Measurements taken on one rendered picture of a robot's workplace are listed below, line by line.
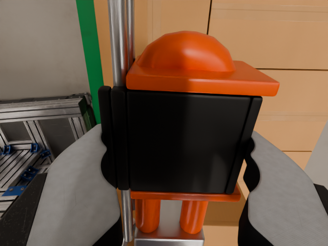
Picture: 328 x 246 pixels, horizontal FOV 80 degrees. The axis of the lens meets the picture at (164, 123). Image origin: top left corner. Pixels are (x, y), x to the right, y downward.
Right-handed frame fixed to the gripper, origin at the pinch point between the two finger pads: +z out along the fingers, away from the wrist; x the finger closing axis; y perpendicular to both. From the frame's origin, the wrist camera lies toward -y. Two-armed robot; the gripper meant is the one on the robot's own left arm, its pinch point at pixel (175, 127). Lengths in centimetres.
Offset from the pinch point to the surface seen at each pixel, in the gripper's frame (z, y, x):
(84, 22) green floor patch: 120, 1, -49
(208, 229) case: 13.5, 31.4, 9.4
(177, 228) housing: 0.2, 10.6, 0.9
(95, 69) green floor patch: 120, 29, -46
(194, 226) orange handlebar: -0.3, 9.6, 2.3
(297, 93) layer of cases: 69, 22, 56
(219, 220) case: 14.8, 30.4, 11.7
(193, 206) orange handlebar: -0.2, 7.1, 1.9
